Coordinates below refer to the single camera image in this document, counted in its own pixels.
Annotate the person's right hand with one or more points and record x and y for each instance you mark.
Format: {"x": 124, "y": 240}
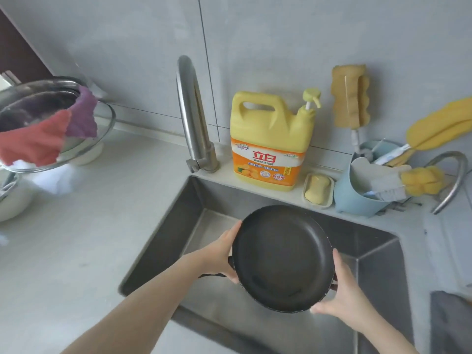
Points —
{"x": 348, "y": 298}

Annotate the person's left hand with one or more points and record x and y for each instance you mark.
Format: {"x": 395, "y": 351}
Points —
{"x": 217, "y": 258}

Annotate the black frying pan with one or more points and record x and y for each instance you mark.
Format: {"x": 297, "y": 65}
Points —
{"x": 284, "y": 258}

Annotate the person's left forearm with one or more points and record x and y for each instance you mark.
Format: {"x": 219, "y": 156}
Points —
{"x": 140, "y": 313}

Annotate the person's right forearm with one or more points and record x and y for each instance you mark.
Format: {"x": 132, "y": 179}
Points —
{"x": 387, "y": 339}

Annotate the steel sink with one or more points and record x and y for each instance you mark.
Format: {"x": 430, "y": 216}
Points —
{"x": 228, "y": 313}

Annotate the light blue utensil holder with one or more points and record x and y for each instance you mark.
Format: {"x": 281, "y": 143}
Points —
{"x": 350, "y": 202}

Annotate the yellow soap in dish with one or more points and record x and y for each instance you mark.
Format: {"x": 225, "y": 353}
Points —
{"x": 317, "y": 206}

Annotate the dark grey cloth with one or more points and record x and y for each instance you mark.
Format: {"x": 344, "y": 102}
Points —
{"x": 450, "y": 324}

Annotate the yellow soap bar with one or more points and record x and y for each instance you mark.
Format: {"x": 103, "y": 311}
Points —
{"x": 317, "y": 188}

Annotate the white scrub brush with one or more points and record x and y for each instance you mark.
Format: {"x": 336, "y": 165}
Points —
{"x": 387, "y": 189}

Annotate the steel faucet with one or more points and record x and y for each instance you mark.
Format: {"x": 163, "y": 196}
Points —
{"x": 195, "y": 125}

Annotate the small yellow sponge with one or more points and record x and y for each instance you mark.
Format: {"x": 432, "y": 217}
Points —
{"x": 422, "y": 180}

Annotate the yellow detergent jug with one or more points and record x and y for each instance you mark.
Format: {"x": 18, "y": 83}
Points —
{"x": 269, "y": 125}

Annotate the small curved steel tap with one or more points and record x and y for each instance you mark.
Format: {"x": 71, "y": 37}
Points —
{"x": 459, "y": 173}

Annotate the long yellow sponge brush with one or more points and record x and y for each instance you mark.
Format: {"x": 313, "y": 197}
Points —
{"x": 435, "y": 129}

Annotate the purple cloth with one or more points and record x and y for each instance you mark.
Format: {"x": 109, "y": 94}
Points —
{"x": 83, "y": 114}

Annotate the tan sponge brush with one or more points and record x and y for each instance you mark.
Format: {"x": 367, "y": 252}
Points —
{"x": 350, "y": 95}

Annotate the white ceramic bowl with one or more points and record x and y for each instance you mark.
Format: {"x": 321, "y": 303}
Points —
{"x": 14, "y": 206}

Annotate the red cloth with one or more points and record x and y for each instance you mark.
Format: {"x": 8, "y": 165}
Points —
{"x": 33, "y": 143}

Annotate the dark brown framed window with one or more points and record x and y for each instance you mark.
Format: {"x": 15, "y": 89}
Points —
{"x": 14, "y": 51}

